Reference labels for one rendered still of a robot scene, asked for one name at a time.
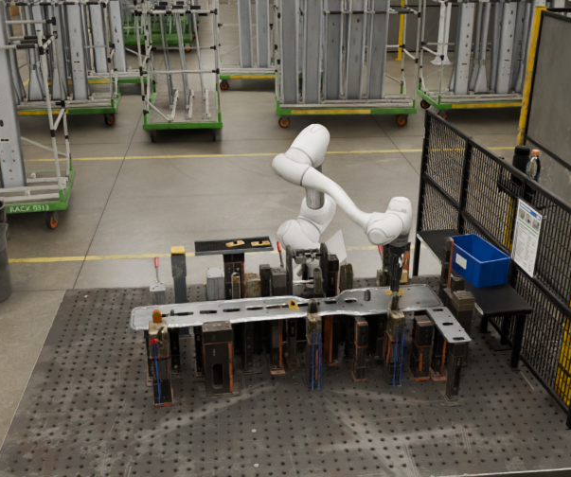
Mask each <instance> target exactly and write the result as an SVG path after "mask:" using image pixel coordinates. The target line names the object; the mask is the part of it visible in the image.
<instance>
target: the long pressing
mask: <svg viewBox="0 0 571 477"><path fill-rule="evenodd" d="M365 290H370V292H371V300H370V301H365V300H364V293H365ZM399 290H403V292H404V294H399V295H401V297H400V301H399V308H400V309H401V311H402V312H409V311H421V310H426V309H427V308H438V307H444V304H443V303H442V301H441V300H440V299H439V297H438V296H437V294H436V293H435V292H434V290H433V289H432V288H431V287H430V286H429V285H427V284H412V285H399ZM384 291H390V286H387V287H375V288H362V289H350V290H344V291H342V292H341V293H339V294H338V295H336V296H334V297H325V298H315V299H316V301H317V303H319V305H317V310H318V311H319V314H320V316H327V315H338V314H345V315H352V316H364V315H375V314H387V311H388V306H389V299H390V295H386V294H385V292H384ZM353 299H354V300H356V302H352V303H346V302H345V300H353ZM288 300H295V301H296V303H297V304H305V303H308V302H309V300H310V299H304V298H301V297H298V296H295V295H280V296H268V297H256V298H243V299H231V300H219V301H206V302H194V303H182V304H169V305H157V306H146V307H137V308H134V309H133V310H132V312H131V321H130V329H131V330H134V331H142V330H149V321H150V320H152V312H153V311H154V310H155V309H160V310H161V314H168V315H169V317H163V318H162V319H165V320H167V328H178V327H199V326H201V325H202V322H214V321H223V320H230V322H231V324H234V323H246V322H257V321H269V320H280V319H292V318H303V317H306V315H307V311H308V306H305V307H298V309H293V310H290V307H288V308H281V309H267V308H266V307H269V306H281V305H289V304H288ZM329 301H337V302H338V304H326V302H329ZM264 302H265V303H264ZM361 305H362V306H361ZM218 306H219V307H218ZM257 307H263V309H258V310H247V308H257ZM172 309H173V310H174V314H177V313H186V312H193V315H187V316H176V315H174V316H170V311H171V310H172ZM225 309H240V311H234V312H223V311H224V310H225ZM210 310H216V311H217V313H210V314H200V312H201V311H210ZM267 312H268V313H267ZM172 320H173V321H172Z"/></svg>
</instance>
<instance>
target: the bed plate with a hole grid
mask: <svg viewBox="0 0 571 477"><path fill-rule="evenodd" d="M151 305H152V303H151V293H150V287H140V288H113V289H89V290H65V292H64V295H63V297H62V302H61V303H60V305H59V307H58V310H57V312H56V316H55V317H54V319H53V322H52V324H51V328H50V329H49V331H48V333H47V335H46V338H45V342H44V344H43V347H42V349H41V351H40V354H39V356H38V359H37V361H36V362H35V365H34V367H33V370H32V372H31V375H30V377H29V379H28V382H27V386H26V388H25V391H24V393H23V394H22V397H21V399H20V402H19V404H18V407H17V409H16V411H15V414H14V416H13V419H12V420H11V423H10V426H9V429H8V431H7V434H6V436H5V438H4V441H3V443H2V446H1V448H0V477H571V430H569V431H568V428H567V426H566V425H565V423H566V419H567V415H566V414H565V412H564V411H563V410H562V409H561V408H560V407H559V405H558V404H557V403H556V402H555V401H554V399H553V398H552V397H551V396H550V395H549V394H548V393H547V392H546V390H545V389H544V388H543V386H542V385H541V384H540V383H539V382H538V381H537V379H536V378H535V377H534V376H533V375H532V373H531V372H530V371H529V370H528V369H527V367H526V366H525V365H524V364H523V362H522V361H521V360H520V359H519V363H518V366H519V367H520V369H521V371H514V372H513V371H512V370H511V369H510V368H509V366H508V365H507V362H510V356H511V350H505V351H493V350H492V348H491V347H490V345H489V344H488V343H487V342H486V341H487V339H497V338H501V336H500V334H499V333H498V332H497V331H496V330H495V328H494V327H493V326H492V325H491V323H490V322H488V330H489V331H490V332H489V333H482V332H481V330H480V329H479V328H478V327H477V326H478V325H480V321H481V313H480V312H479V311H478V309H477V308H476V307H474V310H473V318H472V327H471V335H470V338H471V339H472V340H471V341H470V342H469V350H468V359H467V361H466V364H467V365H468V367H463V368H461V376H460V383H459V392H458V397H459V398H460V400H461V402H462V403H463V405H462V406H455V407H449V406H448V405H447V403H446V401H445V400H444V398H443V396H442V395H441V393H440V391H443V390H446V382H447V381H438V382H435V381H433V380H432V378H431V376H430V375H429V377H430V379H429V380H426V381H414V380H413V378H412V377H411V376H409V374H408V372H406V371H405V370H407V369H408V367H410V356H411V352H413V351H412V348H413V347H412V345H411V343H412V338H411V336H412V328H413V322H414V313H415V312H414V311H409V312H406V313H405V325H404V335H403V338H404V341H403V347H402V341H401V348H402V361H401V355H400V361H401V386H399V385H398V386H396V385H395V386H394V387H390V388H386V387H385V386H384V385H385V384H386V381H385V379H384V378H383V375H381V374H382V373H383V371H384V362H375V361H374V359H373V357H372V355H371V353H370V358H368V359H366V364H365V367H366V380H370V382H369V383H368V384H367V383H366V382H362V383H360V382H355V381H353V380H352V379H351V378H350V374H349V373H351V372H352V371H353V361H354V359H348V358H347V356H346V354H345V345H346V342H344V341H339V346H338V362H339V365H334V366H328V364H327V361H326V358H325V356H324V353H323V350H324V343H322V355H321V375H320V376H321V382H324V383H322V385H323V384H324V387H325V388H324V389H321V390H322V391H320V390H311V389H308V390H307V388H308V387H305V386H306V385H304V383H303V380H302V378H301V377H304V376H305V373H306V348H307V345H306V344H297V345H296V356H297V358H298V361H299V364H300V368H291V369H290V368H289V367H288V364H287V362H286V358H285V355H284V353H286V352H288V346H285V347H284V346H283V347H282V363H283V366H284V370H285V374H284V375H274V376H273V375H271V371H270V367H269V363H268V360H267V356H266V354H268V353H269V342H265V343H264V344H263V347H264V348H263V352H261V353H260V354H258V352H257V353H255V354H254V353H253V357H258V359H259V367H260V371H261V373H260V374H253V375H243V376H238V375H237V373H236V367H235V362H234V368H235V375H233V382H239V383H240V388H241V395H240V396H237V397H219V398H210V399H199V389H198V386H202V385H206V383H205V382H195V377H194V365H193V361H195V360H196V356H195V341H194V333H193V327H190V330H191V337H185V338H179V344H180V358H181V364H182V365H183V366H184V379H183V380H172V381H171V388H172V390H174V391H175V393H176V397H175V398H174V399H173V405H175V407H173V406H164V407H161V408H159V409H157V408H158V407H155V409H154V410H152V405H153V387H148V386H147V364H148V360H147V349H146V339H145V338H144V330H142V331H134V330H131V329H130V321H131V312H132V310H133V309H134V308H137V307H146V306H151Z"/></svg>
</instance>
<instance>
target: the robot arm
mask: <svg viewBox="0 0 571 477"><path fill-rule="evenodd" d="M329 142H330V134H329V132H328V130H327V129H326V128H325V127H323V126H322V125H319V124H312V125H311V126H309V127H307V128H306V129H304V130H303V131H302V132H301V133H300V135H299V136H298V137H297V138H296V139H295V141H294V142H293V144H292V145H291V147H290V148H289V149H288V151H287V152H286V153H285V154H284V153H281V154H279V155H277V156H276V157H275V158H274V160H273V164H272V167H273V169H274V170H275V172H276V173H277V174H278V175H279V176H280V177H281V178H283V179H284V180H286V181H288V182H290V183H292V184H294V185H297V186H302V187H304V189H305V198H304V199H303V201H302V205H301V210H300V215H299V216H298V218H297V220H296V221H295V220H289V221H285V222H283V223H282V224H281V225H280V227H279V228H278V230H277V239H278V241H280V243H281V247H282V248H283V249H284V250H285V252H286V245H290V246H291V249H292V253H293V249H301V248H302V249H310V248H312V249H315V248H318V249H319V253H314V254H320V245H321V244H319V242H318V240H319V237H320V235H321V234H322V233H323V232H324V230H325V229H326V228H327V226H328V225H329V224H330V221H331V220H332V218H333V216H334V214H335V211H336V204H338V205H339V206H340V207H341V209H342V210H343V211H344V212H345V213H346V214H347V216H348V217H349V218H350V219H351V220H353V221H354V222H356V223H357V224H358V225H360V226H361V227H363V228H364V230H365V234H366V235H367V238H368V240H369V241H370V242H371V243H372V244H374V245H377V246H383V245H386V244H388V243H389V248H388V251H389V252H390V273H391V285H390V290H391V291H392V292H399V285H400V280H401V274H402V267H403V262H401V261H402V256H401V255H402V254H404V253H405V251H406V244H407V243H408V235H409V229H410V226H411V221H412V207H411V203H410V201H409V200H408V199H406V198H404V197H396V198H393V199H392V200H391V202H390V204H389V206H388V210H386V213H377V212H374V213H372V214H367V213H365V212H363V211H361V210H360V209H358V208H357V207H356V205H355V204H354V203H353V202H352V200H351V199H350V198H349V196H348V195H347V194H346V192H345V191H344V190H343V189H342V188H341V187H340V186H339V185H338V184H336V183H335V182H334V181H332V180H331V179H329V178H327V177H326V176H324V175H323V170H322V163H323V161H324V158H325V154H326V151H327V145H328V144H329Z"/></svg>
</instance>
